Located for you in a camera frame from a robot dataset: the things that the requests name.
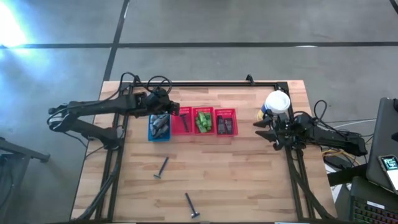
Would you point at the grey bolt upper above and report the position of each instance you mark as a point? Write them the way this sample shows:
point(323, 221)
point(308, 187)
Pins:
point(162, 167)

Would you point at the black toiletry tube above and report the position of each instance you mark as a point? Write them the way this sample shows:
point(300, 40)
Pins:
point(220, 125)
point(229, 126)

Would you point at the white lidded paper cup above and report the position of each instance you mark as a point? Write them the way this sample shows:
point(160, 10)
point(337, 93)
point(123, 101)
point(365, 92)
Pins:
point(277, 102)

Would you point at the black backlit keyboard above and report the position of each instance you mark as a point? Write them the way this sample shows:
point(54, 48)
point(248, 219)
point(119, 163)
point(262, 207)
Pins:
point(373, 214)

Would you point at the red plastic basket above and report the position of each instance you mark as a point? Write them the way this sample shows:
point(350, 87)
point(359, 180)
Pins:
point(213, 132)
point(176, 129)
point(235, 113)

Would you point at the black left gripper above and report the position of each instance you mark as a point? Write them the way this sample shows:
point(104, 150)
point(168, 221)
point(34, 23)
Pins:
point(157, 102)

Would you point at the grey deodorant bottle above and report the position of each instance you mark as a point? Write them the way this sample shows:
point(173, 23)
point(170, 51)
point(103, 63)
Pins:
point(162, 120)

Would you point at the dark blue container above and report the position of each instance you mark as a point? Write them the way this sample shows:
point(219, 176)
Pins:
point(152, 126)

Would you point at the black metal stand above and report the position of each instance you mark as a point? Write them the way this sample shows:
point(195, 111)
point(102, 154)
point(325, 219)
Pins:
point(21, 151)

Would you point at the blue plastic basket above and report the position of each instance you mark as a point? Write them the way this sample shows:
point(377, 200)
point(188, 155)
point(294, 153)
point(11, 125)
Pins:
point(150, 139)

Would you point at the grey bolt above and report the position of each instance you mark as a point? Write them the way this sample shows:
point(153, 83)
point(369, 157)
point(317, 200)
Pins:
point(162, 167)
point(191, 203)

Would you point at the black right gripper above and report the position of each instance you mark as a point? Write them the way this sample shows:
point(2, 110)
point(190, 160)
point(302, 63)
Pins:
point(287, 132)

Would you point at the grey laptop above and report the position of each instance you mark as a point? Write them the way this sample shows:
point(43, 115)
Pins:
point(382, 133)

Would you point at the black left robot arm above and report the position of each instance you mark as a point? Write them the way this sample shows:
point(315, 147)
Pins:
point(102, 105)

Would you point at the smartphone with lit screen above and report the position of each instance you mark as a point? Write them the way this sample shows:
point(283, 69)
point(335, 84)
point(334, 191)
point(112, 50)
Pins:
point(390, 168)

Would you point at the blue metallic bottle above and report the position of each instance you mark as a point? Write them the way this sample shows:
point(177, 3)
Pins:
point(161, 131)

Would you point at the dark blue disposable razor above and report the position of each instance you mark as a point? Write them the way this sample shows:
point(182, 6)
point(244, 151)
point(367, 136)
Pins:
point(185, 122)

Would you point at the black aluminium table frame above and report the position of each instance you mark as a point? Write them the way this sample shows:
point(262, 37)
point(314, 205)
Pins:
point(202, 84)

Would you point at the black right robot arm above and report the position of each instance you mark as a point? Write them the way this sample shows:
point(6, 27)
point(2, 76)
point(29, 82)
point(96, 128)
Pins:
point(335, 137)

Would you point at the grey bolt lower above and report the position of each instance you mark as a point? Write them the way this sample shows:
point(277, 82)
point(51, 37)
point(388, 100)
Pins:
point(191, 203)

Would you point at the green toiletry tube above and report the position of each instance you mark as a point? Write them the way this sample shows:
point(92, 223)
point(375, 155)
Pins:
point(200, 127)
point(208, 121)
point(202, 117)

